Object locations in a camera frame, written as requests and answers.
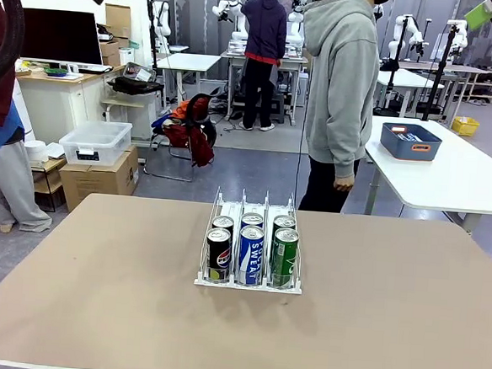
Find blue bin orange handles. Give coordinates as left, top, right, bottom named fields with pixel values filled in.
left=378, top=120, right=444, bottom=163

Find person's right forearm grey sleeve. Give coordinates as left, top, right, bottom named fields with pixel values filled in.
left=332, top=108, right=377, bottom=181

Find person's right hand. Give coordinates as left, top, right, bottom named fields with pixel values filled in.
left=333, top=175, right=356, bottom=194

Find small cardboard box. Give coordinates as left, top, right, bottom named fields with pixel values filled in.
left=97, top=38, right=123, bottom=67
left=103, top=3, right=134, bottom=40

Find wooden shelf desk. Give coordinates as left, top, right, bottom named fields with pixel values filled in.
left=398, top=59, right=492, bottom=105

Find black computer monitor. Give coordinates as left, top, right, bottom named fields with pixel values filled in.
left=19, top=7, right=108, bottom=67

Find white waste bin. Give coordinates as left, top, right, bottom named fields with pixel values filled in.
left=117, top=46, right=136, bottom=67

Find black tripod stand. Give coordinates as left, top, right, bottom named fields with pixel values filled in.
left=421, top=19, right=461, bottom=124
left=377, top=14, right=410, bottom=116

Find clear plastic package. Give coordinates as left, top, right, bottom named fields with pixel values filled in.
left=121, top=61, right=158, bottom=83

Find white background table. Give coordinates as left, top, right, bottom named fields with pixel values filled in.
left=153, top=51, right=222, bottom=107
left=372, top=66, right=447, bottom=121

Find black bag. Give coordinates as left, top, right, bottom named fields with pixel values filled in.
left=106, top=75, right=165, bottom=99

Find yellow plastic basket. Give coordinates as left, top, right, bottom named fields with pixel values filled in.
left=451, top=115, right=481, bottom=137

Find small white shelf table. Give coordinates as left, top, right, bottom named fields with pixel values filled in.
left=99, top=88, right=160, bottom=142

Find white desk cabinet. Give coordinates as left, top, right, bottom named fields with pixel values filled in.
left=11, top=58, right=126, bottom=149

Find background robot work table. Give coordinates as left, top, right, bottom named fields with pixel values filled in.
left=216, top=50, right=310, bottom=127

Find person in grey hoodie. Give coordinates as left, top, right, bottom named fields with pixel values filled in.
left=289, top=0, right=398, bottom=217

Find clear plastic storage box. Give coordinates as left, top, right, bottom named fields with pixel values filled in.
left=56, top=117, right=134, bottom=169

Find person in navy hoodie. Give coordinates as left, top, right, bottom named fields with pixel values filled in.
left=232, top=0, right=290, bottom=134

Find large white table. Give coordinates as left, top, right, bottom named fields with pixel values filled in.
left=359, top=115, right=492, bottom=237

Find white paper roll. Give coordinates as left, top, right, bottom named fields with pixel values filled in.
left=22, top=139, right=51, bottom=166

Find red backpack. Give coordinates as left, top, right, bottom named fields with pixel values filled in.
left=158, top=90, right=220, bottom=169

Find small wooden side table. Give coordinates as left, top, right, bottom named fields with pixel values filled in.
left=27, top=155, right=69, bottom=214

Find large cardboard box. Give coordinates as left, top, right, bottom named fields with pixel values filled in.
left=56, top=140, right=142, bottom=217

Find black Pepsi can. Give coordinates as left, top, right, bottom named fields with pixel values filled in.
left=211, top=214, right=236, bottom=235
left=203, top=227, right=233, bottom=284

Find green soda can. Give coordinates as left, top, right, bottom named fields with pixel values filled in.
left=271, top=213, right=298, bottom=233
left=270, top=226, right=301, bottom=288

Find metal frame chair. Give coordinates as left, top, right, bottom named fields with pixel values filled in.
left=142, top=120, right=201, bottom=185

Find white wire can dispenser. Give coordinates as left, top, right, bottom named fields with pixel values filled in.
left=193, top=184, right=309, bottom=296

